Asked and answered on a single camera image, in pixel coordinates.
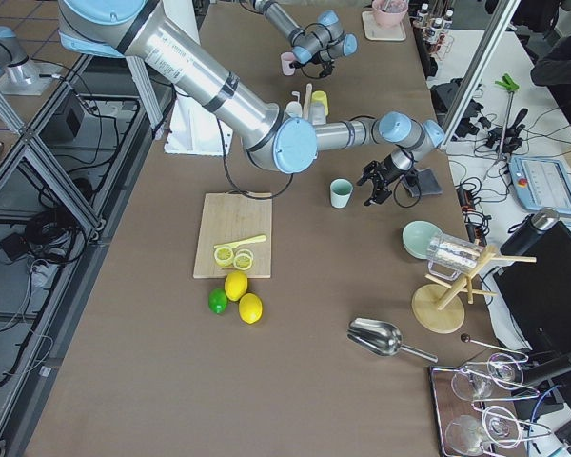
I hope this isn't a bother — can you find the wooden cutting board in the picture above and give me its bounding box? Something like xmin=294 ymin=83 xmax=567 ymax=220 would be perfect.
xmin=192 ymin=193 xmax=272 ymax=279

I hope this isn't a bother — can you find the green lime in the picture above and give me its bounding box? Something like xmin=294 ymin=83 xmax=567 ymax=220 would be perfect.
xmin=207 ymin=288 xmax=229 ymax=315

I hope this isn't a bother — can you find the grey folded cloth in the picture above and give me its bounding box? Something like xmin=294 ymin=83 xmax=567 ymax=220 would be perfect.
xmin=404 ymin=169 xmax=443 ymax=198

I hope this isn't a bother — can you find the mint green cup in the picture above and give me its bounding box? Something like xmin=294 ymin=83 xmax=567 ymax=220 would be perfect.
xmin=329 ymin=178 xmax=353 ymax=209

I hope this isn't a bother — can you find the beige tray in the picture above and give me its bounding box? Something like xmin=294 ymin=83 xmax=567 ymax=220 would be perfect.
xmin=362 ymin=10 xmax=406 ymax=42

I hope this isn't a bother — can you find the wine glass rack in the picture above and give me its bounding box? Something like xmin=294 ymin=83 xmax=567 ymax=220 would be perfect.
xmin=429 ymin=352 xmax=551 ymax=456

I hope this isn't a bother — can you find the wooden mug tree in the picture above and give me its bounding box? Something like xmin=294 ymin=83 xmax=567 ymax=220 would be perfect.
xmin=411 ymin=245 xmax=537 ymax=334

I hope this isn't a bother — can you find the pink cup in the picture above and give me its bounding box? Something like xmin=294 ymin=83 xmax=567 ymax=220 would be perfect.
xmin=280 ymin=51 xmax=297 ymax=76

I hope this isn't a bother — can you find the yellow lemon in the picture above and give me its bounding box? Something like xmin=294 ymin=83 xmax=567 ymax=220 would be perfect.
xmin=224 ymin=270 xmax=248 ymax=302
xmin=239 ymin=293 xmax=264 ymax=325

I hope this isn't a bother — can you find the black monitor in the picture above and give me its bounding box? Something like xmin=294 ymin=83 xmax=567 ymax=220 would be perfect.
xmin=495 ymin=222 xmax=571 ymax=353

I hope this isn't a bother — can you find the grey cup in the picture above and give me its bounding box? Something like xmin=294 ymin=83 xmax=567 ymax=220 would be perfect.
xmin=308 ymin=102 xmax=326 ymax=126

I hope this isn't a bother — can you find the white wire cup holder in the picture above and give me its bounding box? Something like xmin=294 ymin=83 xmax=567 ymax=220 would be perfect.
xmin=291 ymin=83 xmax=318 ymax=121

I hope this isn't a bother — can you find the metal scoop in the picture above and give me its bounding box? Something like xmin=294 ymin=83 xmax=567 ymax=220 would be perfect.
xmin=347 ymin=317 xmax=438 ymax=363

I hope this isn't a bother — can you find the lemon slice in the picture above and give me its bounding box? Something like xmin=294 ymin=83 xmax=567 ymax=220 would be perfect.
xmin=232 ymin=248 xmax=254 ymax=271
xmin=213 ymin=246 xmax=235 ymax=268

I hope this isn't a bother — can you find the pink bowl with ice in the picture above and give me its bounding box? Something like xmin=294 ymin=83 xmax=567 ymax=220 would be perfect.
xmin=371 ymin=0 xmax=408 ymax=27

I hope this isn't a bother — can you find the clear glass mug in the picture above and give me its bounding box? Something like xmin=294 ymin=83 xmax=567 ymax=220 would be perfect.
xmin=426 ymin=233 xmax=484 ymax=281

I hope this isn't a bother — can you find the teach pendant tablet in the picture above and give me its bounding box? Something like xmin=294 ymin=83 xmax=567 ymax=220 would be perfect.
xmin=508 ymin=156 xmax=571 ymax=217

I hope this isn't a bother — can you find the white cup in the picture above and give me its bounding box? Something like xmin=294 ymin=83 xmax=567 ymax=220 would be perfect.
xmin=285 ymin=101 xmax=303 ymax=118

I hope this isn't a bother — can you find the yellow plastic knife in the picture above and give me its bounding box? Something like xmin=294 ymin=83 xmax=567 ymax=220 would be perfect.
xmin=213 ymin=234 xmax=267 ymax=248

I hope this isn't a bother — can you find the yellow cup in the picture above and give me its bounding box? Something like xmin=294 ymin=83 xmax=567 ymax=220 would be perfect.
xmin=311 ymin=90 xmax=329 ymax=115

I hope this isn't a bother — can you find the green tipped grabber stick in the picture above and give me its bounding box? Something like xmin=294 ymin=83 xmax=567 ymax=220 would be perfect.
xmin=495 ymin=73 xmax=520 ymax=161

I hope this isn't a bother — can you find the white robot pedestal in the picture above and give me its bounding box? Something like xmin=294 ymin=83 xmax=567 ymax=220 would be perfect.
xmin=163 ymin=0 xmax=232 ymax=156

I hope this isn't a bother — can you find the aluminium frame post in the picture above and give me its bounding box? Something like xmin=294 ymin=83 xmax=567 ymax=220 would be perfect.
xmin=439 ymin=0 xmax=520 ymax=151

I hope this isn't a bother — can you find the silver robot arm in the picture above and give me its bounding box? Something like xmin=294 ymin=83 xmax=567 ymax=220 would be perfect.
xmin=238 ymin=1 xmax=358 ymax=80
xmin=58 ymin=1 xmax=444 ymax=205

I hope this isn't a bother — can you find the mint green bowl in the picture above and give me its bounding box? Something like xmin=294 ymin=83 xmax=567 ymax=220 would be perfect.
xmin=402 ymin=220 xmax=443 ymax=260

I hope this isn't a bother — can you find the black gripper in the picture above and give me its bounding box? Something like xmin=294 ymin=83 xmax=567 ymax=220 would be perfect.
xmin=310 ymin=52 xmax=334 ymax=79
xmin=356 ymin=149 xmax=415 ymax=206

